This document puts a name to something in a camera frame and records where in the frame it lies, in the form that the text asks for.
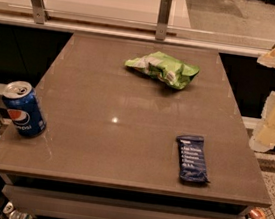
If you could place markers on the blue pepsi can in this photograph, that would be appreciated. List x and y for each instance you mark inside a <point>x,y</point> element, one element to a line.
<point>23,109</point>

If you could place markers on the grey table drawer front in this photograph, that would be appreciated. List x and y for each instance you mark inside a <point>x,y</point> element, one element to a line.
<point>74,206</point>

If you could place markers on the left metal railing bracket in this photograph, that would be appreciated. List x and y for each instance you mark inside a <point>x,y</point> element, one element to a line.
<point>39,12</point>

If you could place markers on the dark blue snack bar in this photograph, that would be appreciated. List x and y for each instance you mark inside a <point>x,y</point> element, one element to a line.
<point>192,159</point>

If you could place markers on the bottles under table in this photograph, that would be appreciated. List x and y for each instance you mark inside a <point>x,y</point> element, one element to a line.
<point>12,213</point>

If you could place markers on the middle metal railing bracket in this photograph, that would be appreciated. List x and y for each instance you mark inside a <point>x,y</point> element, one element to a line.
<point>163,17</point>

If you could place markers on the green rice chip bag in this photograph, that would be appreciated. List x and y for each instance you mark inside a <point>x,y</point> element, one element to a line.
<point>165,68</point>

